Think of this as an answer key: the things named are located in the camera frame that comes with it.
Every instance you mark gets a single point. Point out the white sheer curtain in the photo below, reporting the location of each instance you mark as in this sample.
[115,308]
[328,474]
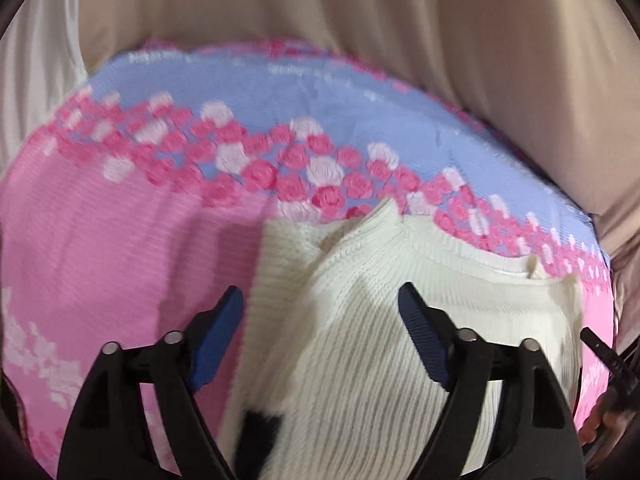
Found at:
[40,60]

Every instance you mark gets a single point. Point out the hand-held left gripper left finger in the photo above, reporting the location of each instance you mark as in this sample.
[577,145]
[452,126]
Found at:
[216,337]

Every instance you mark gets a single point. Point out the pink and blue floral blanket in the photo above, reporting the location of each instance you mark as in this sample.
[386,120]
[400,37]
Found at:
[115,260]

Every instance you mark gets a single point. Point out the beige curtain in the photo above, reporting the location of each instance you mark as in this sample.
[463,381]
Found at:
[400,25]

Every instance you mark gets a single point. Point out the person's right hand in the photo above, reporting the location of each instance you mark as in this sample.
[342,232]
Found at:
[595,422]

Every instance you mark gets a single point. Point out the cream knit sweater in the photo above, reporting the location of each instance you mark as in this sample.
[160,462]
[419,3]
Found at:
[360,360]

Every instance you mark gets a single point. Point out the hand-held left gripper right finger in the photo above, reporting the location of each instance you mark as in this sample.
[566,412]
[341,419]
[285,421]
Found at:
[424,337]

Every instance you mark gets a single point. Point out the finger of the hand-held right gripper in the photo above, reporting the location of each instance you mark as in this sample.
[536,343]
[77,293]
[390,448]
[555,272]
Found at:
[605,352]

